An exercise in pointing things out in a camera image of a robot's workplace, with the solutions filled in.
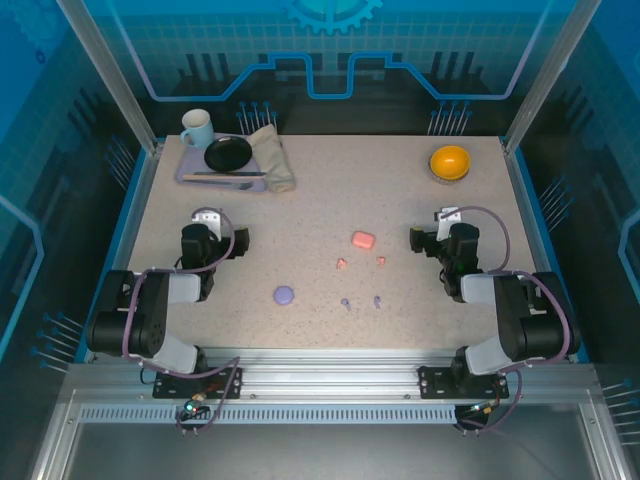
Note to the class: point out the woven coaster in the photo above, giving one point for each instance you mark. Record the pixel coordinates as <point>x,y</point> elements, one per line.
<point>450,182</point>

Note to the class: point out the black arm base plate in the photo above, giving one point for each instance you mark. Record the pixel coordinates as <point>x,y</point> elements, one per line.
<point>435,382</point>
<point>225,385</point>

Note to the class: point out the power connector with LED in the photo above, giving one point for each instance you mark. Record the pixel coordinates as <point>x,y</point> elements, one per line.
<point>192,409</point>
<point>482,410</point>

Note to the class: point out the light blue mug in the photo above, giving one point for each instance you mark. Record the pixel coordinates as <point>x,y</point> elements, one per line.
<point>200,135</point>

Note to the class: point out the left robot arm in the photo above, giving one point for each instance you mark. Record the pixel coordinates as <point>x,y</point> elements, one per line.
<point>150,310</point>

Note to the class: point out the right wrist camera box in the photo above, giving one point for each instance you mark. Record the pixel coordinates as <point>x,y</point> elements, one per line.
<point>445,227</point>

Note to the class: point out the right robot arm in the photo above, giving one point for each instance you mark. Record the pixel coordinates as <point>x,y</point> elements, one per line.
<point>520,320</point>

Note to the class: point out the grey metal fork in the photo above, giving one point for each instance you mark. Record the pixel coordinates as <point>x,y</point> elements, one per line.
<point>242,186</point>

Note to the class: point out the black plate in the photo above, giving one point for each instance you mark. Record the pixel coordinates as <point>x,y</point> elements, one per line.
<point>227,154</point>

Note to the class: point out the beige folded cloth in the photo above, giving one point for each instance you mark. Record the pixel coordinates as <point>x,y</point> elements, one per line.
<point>275,160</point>

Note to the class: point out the lavender tray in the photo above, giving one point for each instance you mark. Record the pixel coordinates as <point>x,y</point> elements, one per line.
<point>192,167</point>

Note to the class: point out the aluminium mounting rail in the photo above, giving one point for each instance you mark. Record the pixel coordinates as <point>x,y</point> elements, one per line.
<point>325,375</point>

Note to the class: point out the orange bowl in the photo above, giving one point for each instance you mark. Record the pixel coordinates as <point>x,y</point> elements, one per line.
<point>450,160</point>

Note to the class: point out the purple earbud charging case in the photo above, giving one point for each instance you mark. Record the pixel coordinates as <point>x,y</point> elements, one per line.
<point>284,295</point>

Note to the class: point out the aluminium frame post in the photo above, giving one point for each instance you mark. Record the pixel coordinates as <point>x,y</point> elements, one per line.
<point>112,75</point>
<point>549,75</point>

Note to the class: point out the pink earbud charging case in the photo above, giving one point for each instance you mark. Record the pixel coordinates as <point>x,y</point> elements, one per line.
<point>363,239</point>

